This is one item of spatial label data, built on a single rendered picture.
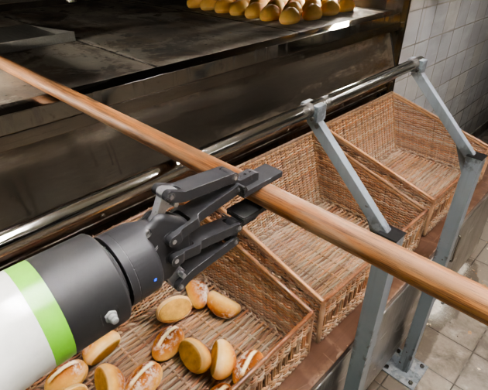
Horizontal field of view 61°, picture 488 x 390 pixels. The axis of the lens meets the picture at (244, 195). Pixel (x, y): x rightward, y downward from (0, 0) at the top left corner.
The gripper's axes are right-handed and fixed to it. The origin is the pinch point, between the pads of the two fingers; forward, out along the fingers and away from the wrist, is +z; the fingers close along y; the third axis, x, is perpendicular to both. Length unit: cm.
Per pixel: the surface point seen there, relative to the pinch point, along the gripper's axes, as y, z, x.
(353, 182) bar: 15.9, 35.5, -5.3
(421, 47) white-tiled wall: 20, 176, -53
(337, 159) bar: 12.2, 35.5, -9.7
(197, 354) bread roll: 55, 3, -20
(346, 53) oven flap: 12, 111, -56
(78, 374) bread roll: 57, -18, -37
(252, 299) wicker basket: 56, 25, -23
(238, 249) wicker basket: 41, 25, -28
